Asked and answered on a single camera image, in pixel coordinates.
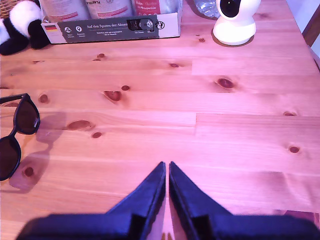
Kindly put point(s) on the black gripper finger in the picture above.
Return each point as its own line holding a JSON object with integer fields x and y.
{"x": 147, "y": 197}
{"x": 185, "y": 197}

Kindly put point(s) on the black Google sunglasses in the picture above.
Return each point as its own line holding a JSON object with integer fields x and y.
{"x": 26, "y": 117}

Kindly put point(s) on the printed cardboard tray box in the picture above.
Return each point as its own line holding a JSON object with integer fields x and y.
{"x": 107, "y": 30}

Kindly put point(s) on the large clear water bottle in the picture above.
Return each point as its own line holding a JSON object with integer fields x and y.
{"x": 205, "y": 8}

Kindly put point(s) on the tin with red label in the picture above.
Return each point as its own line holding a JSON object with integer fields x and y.
{"x": 147, "y": 6}

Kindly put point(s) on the white pink labelled tin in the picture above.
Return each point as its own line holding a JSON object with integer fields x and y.
{"x": 110, "y": 7}
{"x": 65, "y": 8}

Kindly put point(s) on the panda plush toy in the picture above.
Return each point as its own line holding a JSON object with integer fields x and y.
{"x": 37, "y": 32}

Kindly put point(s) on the brown wooden chair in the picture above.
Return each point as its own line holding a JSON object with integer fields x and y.
{"x": 313, "y": 30}

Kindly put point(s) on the small white round camera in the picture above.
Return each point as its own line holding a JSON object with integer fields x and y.
{"x": 235, "y": 30}

